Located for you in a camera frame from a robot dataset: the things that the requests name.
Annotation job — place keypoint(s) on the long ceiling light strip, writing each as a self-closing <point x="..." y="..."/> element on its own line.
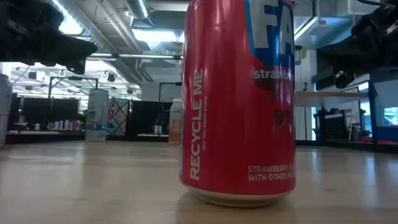
<point x="140" y="56"/>

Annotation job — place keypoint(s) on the black partition panel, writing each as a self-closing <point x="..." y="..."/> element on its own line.
<point x="37" y="112"/>
<point x="143" y="118"/>

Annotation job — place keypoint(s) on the white and pink tall can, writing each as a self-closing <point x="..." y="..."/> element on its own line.
<point x="4" y="109"/>

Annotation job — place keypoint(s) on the white Celsius Arctic can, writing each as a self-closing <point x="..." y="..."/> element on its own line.
<point x="97" y="115"/>

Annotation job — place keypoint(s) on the blue bin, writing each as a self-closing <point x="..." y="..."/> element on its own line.
<point x="387" y="133"/>

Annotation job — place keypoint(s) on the black camera stand frame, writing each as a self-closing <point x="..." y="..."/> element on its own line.
<point x="178" y="83"/>
<point x="74" y="78"/>

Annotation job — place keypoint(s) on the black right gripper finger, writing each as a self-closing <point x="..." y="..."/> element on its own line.
<point x="337" y="56"/>

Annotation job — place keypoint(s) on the red Fanta strawberry can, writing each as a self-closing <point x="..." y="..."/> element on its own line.
<point x="233" y="109"/>

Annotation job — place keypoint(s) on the pink Spindrift can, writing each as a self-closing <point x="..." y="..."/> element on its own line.
<point x="175" y="124"/>

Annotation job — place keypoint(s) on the colourful patterned panel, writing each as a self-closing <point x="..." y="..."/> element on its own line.
<point x="118" y="118"/>

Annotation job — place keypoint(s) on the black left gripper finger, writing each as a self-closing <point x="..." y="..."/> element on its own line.
<point x="81" y="49"/>

